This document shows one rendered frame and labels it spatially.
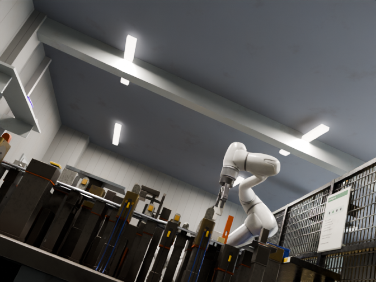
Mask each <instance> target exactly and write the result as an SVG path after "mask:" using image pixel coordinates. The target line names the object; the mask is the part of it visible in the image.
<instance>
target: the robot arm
mask: <svg viewBox="0 0 376 282"><path fill-rule="evenodd" d="M239 171H247V172H250V173H251V174H253V175H254V176H251V177H249V178H247V179H245V180H243V181H242V182H241V183H240V185H239V200H240V203H241V205H242V206H243V208H244V210H245V212H246V214H247V215H248V217H247V218H246V220H245V222H244V224H243V225H241V226H240V227H239V228H237V229H236V230H235V231H233V232H232V233H231V234H229V236H228V239H227V243H226V244H228V245H231V246H233V247H236V246H238V245H241V244H243V243H246V242H247V241H249V240H250V239H251V238H253V237H254V236H255V237H258V236H260V232H261V229H263V228H265V229H268V230H270V231H269V236H268V237H271V236H273V235H274V234H275V233H276V232H277V231H278V225H277V222H276V220H275V218H274V216H273V214H272V212H271V211H270V210H269V209H268V207H267V206H266V205H265V204H264V203H263V202H262V201H261V200H260V199H259V198H258V197H257V196H256V195H255V193H254V192H253V190H252V189H251V188H252V187H254V186H256V185H258V184H260V183H262V182H264V181H265V180H266V179H267V177H269V176H275V175H277V174H278V173H279V171H280V162H279V161H278V159H276V158H275V157H272V156H269V155H266V154H261V153H250V152H246V147H245V145H244V144H242V143H239V142H234V143H232V144H231V145H230V146H229V148H228V150H227V152H226V154H225V157H224V161H223V168H222V171H221V174H220V176H221V178H220V181H219V184H220V185H221V186H222V188H221V189H220V192H219V195H218V197H217V200H216V202H215V205H214V211H215V212H214V215H213V218H212V220H216V219H217V216H218V215H220V216H222V213H223V210H224V206H225V202H226V200H227V199H228V193H229V189H231V188H232V187H233V185H234V182H235V181H236V180H237V177H238V174H239ZM174 243H175V242H174ZM174 243H173V245H172V246H171V249H170V251H169V254H168V257H167V260H166V263H165V265H164V268H163V269H165V268H166V266H167V265H168V262H169V260H170V257H171V254H172V251H173V248H174ZM186 243H187V242H186ZM185 247H186V244H185ZM184 250H185V248H184V249H183V250H182V254H181V257H180V260H179V262H178V265H177V268H176V271H175V274H174V277H173V280H174V282H175V279H176V276H177V273H178V270H179V267H180V264H181V261H182V258H183V256H184V253H185V252H184Z"/></svg>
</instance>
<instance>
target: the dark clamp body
mask: <svg viewBox="0 0 376 282"><path fill-rule="evenodd" d="M123 200H124V198H121V197H119V196H116V195H115V196H114V198H113V200H112V202H114V203H117V204H121V203H122V202H123ZM111 213H112V210H109V209H108V211H107V213H106V215H105V217H106V218H105V221H104V223H103V225H102V227H101V229H100V232H99V234H98V236H96V238H95V241H94V243H93V245H92V247H91V249H90V252H89V254H88V256H87V258H86V260H85V262H84V263H83V265H84V266H88V265H89V264H90V262H91V260H92V258H93V256H94V253H95V251H96V248H97V246H98V244H99V242H100V240H101V237H102V235H103V233H104V231H105V229H106V226H107V224H108V222H109V217H110V215H111Z"/></svg>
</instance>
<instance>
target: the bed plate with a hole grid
mask: <svg viewBox="0 0 376 282"><path fill-rule="evenodd" d="M0 256H3V257H5V258H8V259H10V260H13V261H16V262H19V263H21V264H24V265H26V266H29V267H32V268H34V269H37V270H40V271H42V272H45V273H47V274H50V275H52V276H56V277H58V278H60V279H63V280H66V281H68V282H124V281H122V280H120V279H117V278H114V277H112V276H109V275H105V274H103V273H100V272H98V271H95V270H92V269H90V268H89V267H87V266H84V265H81V264H78V263H75V262H73V261H70V260H68V259H66V258H63V257H60V256H58V255H55V254H52V253H50V252H47V251H44V250H41V249H40V248H37V247H34V246H31V245H28V244H27V243H23V242H20V241H18V240H15V239H13V238H10V237H7V236H5V235H2V234H0Z"/></svg>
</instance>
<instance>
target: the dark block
mask: <svg viewBox="0 0 376 282"><path fill-rule="evenodd" d="M171 211H172V210H171V209H168V208H165V207H163V209H162V212H161V215H160V217H159V220H162V221H165V222H168V219H169V217H170V214H171ZM162 233H163V230H162V229H160V228H159V227H156V230H155V232H154V235H153V237H152V240H151V243H150V245H149V247H148V251H147V253H146V255H145V258H144V259H143V260H144V261H143V263H142V266H141V268H140V271H139V274H138V276H137V279H136V281H135V282H144V281H145V278H146V276H147V273H148V270H149V268H150V265H151V263H152V260H153V257H154V256H155V255H154V254H155V252H156V249H157V247H158V244H159V241H160V239H161V236H162Z"/></svg>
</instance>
